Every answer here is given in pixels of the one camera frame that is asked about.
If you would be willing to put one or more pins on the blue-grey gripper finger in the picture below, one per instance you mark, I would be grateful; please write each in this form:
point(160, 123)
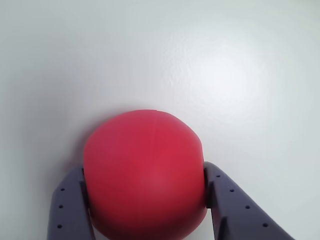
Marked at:
point(240, 215)
point(66, 212)

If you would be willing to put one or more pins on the red ball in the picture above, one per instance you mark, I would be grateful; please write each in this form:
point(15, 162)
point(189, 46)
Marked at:
point(147, 175)

